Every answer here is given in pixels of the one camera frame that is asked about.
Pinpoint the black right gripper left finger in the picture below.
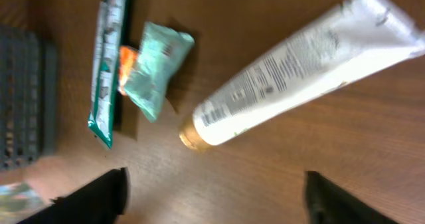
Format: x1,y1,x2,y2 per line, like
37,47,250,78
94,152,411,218
19,168,129,224

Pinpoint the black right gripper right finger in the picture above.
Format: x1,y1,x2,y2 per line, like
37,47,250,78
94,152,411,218
304,171,397,224

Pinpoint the teal snack packet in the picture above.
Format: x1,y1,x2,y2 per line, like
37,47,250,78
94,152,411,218
124,22,195,122

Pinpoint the orange small packet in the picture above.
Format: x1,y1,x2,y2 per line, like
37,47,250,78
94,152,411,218
118,46,138,96

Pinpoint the white tube with gold cap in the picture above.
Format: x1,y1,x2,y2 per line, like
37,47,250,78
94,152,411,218
179,0,424,150

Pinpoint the green white 3M package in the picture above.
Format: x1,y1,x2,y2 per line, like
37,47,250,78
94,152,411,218
88,0,128,149

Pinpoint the grey plastic mesh basket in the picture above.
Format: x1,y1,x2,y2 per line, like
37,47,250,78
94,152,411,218
1,25,58,171

